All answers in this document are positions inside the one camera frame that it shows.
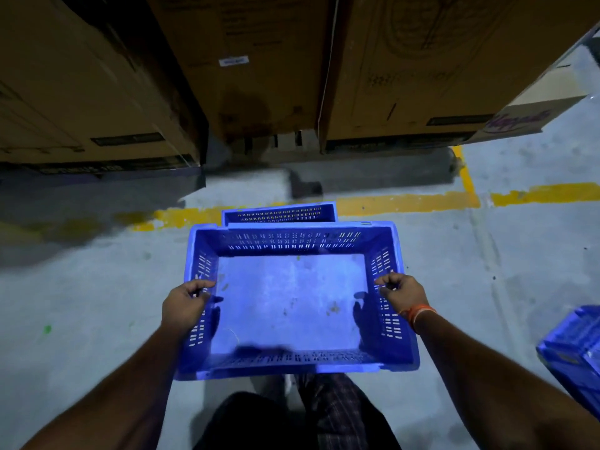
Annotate person's right hand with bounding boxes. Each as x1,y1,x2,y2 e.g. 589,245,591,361
374,272,431,319

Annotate person's left hand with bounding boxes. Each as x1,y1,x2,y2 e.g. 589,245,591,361
161,279,218,336

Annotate blue crate with solid bottom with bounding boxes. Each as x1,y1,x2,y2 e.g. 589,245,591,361
174,221,421,382

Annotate person's left forearm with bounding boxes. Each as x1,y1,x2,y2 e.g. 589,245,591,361
21,322,188,450

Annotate person's right forearm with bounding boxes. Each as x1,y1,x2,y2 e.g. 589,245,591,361
414,311,600,450

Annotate orange wristband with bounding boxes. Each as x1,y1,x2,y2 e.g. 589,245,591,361
402,304,438,334

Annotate dark plaid trousers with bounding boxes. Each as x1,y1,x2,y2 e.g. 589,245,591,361
192,372,404,450

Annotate dark blue pallet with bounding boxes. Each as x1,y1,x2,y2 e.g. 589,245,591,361
0,168,207,191

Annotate grey slotted pallet block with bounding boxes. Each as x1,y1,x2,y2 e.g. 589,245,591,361
229,129,324,158

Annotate large cardboard box circle print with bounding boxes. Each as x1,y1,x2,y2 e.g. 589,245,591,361
320,0,600,154

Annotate cardboard box purple print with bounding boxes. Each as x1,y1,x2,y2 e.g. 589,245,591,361
461,62,593,147

